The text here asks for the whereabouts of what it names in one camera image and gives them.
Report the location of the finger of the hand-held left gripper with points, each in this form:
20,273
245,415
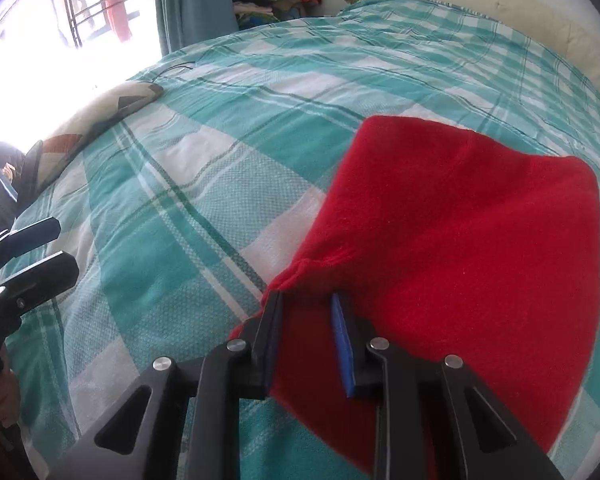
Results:
37,234
45,277

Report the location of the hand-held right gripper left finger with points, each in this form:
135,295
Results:
270,340

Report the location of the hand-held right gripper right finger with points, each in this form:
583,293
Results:
342,345

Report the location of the red sweater with white print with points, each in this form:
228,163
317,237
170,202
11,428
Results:
455,235

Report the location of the person's left hand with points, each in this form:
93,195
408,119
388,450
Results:
5,400

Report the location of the patterned cream pillow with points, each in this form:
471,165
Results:
105,110

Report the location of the teal plaid blanket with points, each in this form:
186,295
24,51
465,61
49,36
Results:
205,185

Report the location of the metal window railing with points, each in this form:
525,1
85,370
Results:
75,10

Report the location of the red hanging garment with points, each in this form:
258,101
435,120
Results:
117,5

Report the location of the blue curtain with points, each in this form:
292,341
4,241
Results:
195,0

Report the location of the cream padded headboard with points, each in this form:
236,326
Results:
530,25

